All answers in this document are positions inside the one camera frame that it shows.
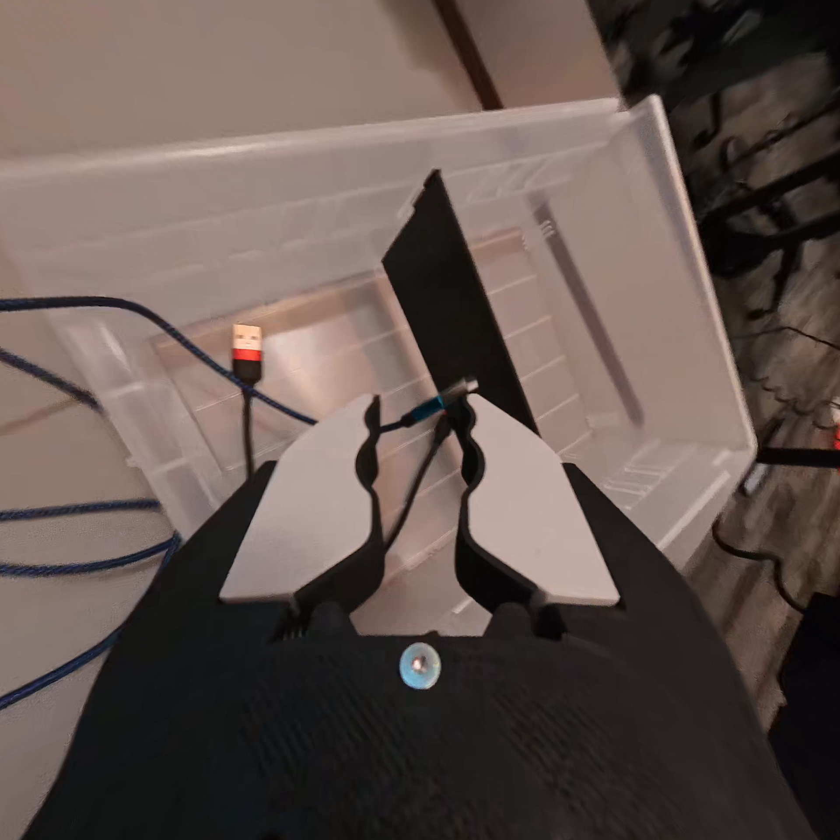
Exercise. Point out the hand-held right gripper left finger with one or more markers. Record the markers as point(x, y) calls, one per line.
point(308, 525)

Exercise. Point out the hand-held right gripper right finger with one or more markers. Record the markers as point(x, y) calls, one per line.
point(531, 525)

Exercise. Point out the clear plastic bin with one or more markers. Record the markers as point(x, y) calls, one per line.
point(590, 197)

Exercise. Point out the black bin divider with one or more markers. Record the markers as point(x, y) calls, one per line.
point(446, 295)

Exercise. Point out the black office chair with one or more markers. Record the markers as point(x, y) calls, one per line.
point(754, 210)

